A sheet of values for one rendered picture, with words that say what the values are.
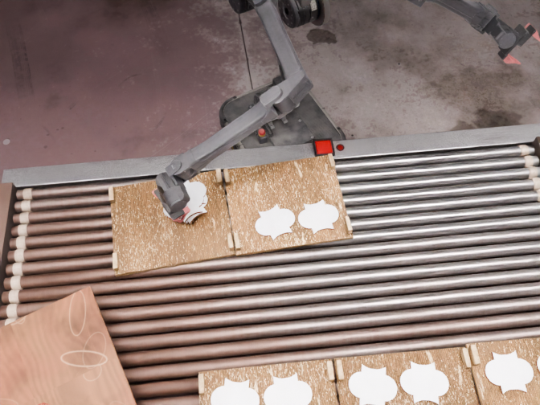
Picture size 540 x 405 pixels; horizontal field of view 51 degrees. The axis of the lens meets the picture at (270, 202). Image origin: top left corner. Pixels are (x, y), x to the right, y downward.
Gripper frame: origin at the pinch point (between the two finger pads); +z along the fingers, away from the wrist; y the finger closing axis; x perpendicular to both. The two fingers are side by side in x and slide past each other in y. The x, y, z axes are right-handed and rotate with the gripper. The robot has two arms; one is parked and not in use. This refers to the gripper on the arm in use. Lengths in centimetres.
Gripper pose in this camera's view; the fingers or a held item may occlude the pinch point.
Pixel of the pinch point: (173, 210)
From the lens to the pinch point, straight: 197.8
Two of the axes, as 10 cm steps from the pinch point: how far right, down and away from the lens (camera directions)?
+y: 6.0, 6.9, -4.1
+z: 0.0, 5.1, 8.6
